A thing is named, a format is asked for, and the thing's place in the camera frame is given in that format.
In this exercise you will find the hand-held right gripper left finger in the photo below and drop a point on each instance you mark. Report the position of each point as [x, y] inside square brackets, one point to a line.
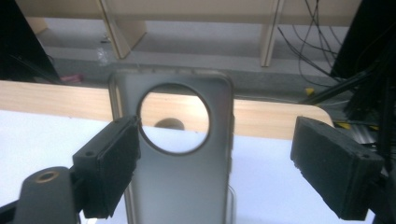
[109, 168]

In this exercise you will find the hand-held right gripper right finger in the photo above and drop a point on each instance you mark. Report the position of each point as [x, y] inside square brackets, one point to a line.
[339, 171]

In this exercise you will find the grey phone case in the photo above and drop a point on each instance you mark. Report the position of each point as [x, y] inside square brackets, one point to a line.
[186, 186]

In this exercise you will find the yellow tape piece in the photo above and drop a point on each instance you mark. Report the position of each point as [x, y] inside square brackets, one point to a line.
[309, 91]
[344, 125]

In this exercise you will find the white table sheet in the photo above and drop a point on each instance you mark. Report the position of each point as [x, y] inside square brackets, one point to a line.
[264, 186]

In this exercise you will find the black metal stand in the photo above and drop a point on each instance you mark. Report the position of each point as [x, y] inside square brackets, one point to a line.
[342, 87]

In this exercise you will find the pink item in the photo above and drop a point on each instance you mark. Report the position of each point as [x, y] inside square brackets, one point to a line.
[72, 78]

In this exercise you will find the clear plastic item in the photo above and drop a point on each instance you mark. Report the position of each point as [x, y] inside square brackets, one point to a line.
[102, 56]

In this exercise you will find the small grey item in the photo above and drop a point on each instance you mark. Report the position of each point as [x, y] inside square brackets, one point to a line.
[105, 40]

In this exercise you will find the light wooden shelf unit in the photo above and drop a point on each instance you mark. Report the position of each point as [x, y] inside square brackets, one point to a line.
[124, 34]

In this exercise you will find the black curtain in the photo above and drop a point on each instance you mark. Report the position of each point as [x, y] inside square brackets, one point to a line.
[18, 49]
[367, 37]

